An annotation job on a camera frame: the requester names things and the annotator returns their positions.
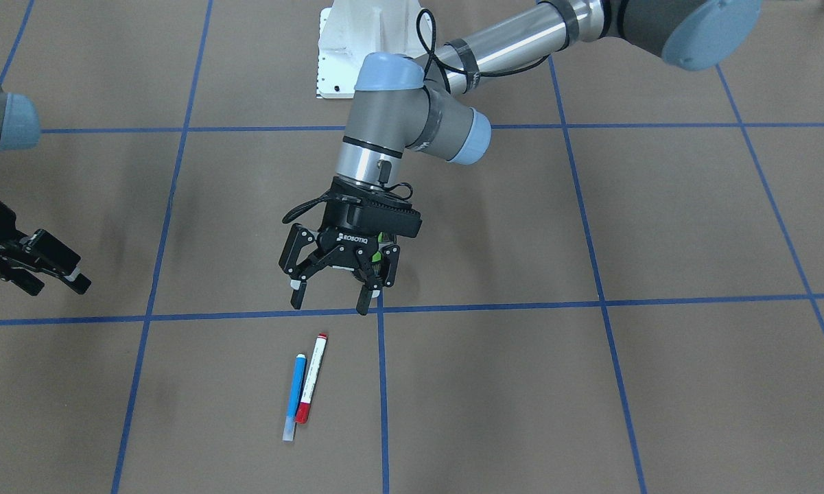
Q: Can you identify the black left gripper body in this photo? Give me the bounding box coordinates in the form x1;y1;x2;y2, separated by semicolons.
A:
314;177;422;272

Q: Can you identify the blue marker pen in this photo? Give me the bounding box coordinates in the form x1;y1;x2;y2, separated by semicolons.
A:
282;353;307;442

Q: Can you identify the red capped white marker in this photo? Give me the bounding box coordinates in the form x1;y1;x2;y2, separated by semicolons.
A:
294;333;328;424

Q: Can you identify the green marker pen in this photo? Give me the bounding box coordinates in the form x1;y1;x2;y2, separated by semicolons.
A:
371;233;398;265

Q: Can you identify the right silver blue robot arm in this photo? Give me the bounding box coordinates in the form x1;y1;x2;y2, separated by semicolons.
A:
0;82;91;295

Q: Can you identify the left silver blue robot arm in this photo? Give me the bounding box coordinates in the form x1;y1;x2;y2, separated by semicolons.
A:
278;1;761;315

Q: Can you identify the blue tape strip lengthwise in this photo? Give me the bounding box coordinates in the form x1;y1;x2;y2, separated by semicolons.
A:
376;294;390;493

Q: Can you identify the brown paper table cover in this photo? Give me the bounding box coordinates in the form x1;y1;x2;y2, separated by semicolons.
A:
0;1;824;493

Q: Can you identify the blue tape strip crosswise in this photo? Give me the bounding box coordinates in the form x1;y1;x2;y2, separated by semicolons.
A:
0;293;824;327

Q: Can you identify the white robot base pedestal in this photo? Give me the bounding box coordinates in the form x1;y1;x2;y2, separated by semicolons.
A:
316;1;425;99

